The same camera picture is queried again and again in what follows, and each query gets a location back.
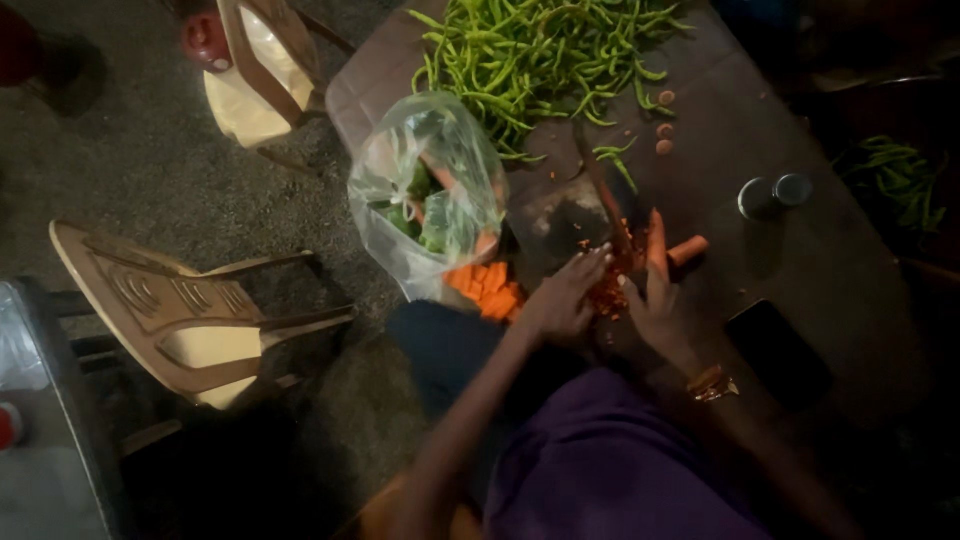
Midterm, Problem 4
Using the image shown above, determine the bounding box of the person's left hand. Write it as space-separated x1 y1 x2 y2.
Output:
522 243 615 346

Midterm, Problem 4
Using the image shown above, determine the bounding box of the person's right hand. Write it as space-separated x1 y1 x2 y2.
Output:
616 209 703 370

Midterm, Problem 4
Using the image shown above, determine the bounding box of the orange carrot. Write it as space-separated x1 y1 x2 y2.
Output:
666 235 710 268

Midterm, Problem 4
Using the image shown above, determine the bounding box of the pile of chopped carrot bits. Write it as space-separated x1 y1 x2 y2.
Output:
577 225 648 320

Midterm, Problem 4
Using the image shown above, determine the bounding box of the kitchen knife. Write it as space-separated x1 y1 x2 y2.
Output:
571 120 639 260

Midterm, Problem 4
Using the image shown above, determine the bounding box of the pile of cut carrot sticks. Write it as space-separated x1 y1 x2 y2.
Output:
444 261 526 324

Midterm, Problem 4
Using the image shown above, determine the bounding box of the green chilli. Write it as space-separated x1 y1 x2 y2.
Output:
592 136 640 195

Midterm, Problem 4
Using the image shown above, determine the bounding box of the clear plastic vegetable bag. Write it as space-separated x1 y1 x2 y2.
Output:
347 91 510 303

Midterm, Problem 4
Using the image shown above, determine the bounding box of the grey metal tin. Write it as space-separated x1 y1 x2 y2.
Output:
738 177 778 222
774 173 814 208

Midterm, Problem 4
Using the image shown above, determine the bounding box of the purple garment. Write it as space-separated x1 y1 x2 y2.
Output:
483 367 774 540

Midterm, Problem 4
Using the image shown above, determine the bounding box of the black phone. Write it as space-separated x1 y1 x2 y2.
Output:
724 299 834 410

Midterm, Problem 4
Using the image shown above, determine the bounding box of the heap of green chillies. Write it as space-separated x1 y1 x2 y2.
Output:
408 0 695 162

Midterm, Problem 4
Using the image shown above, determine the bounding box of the tan plastic chair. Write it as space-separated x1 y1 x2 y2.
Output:
202 0 357 175
49 219 355 412

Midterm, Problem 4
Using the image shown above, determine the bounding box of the red gas cylinder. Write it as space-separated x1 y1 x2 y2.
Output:
182 9 235 74

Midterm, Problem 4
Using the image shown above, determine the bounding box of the gold wrist bracelet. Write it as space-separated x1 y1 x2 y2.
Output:
686 365 741 403

